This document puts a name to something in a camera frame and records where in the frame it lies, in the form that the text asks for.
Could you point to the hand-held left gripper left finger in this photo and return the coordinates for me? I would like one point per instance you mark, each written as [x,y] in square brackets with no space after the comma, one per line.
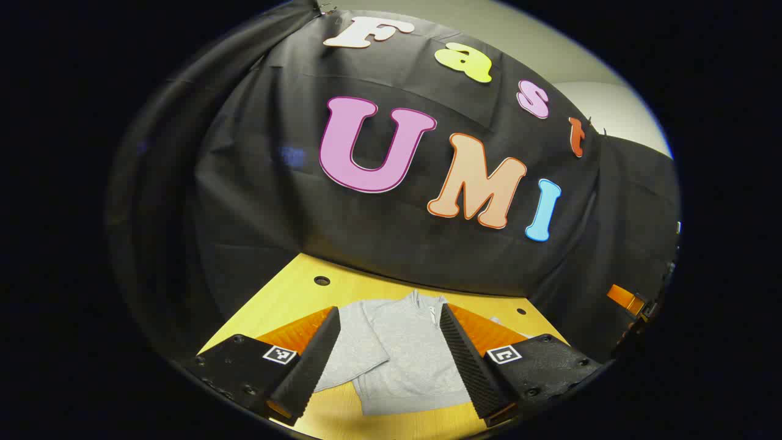
[311,366]

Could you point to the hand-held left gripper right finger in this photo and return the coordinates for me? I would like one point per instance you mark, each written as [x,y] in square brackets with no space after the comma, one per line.
[470,366]

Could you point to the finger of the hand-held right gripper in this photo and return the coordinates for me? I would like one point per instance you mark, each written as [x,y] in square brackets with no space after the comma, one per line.
[626,299]

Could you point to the grey zip-neck sweatshirt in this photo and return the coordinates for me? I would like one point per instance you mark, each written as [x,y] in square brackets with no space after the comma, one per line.
[409,354]

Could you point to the black backdrop cloth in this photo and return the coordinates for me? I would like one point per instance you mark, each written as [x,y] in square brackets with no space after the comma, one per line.
[275,201]

